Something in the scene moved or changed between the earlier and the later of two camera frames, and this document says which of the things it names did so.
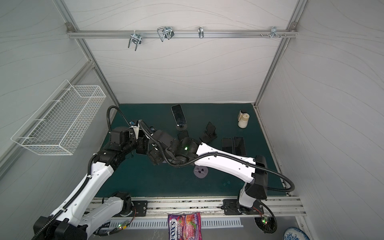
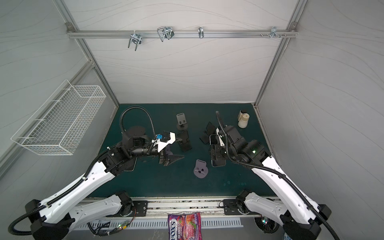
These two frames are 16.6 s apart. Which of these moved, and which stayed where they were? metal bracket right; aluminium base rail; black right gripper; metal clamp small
Moved: black right gripper
Stayed: metal bracket right; aluminium base rail; metal clamp small
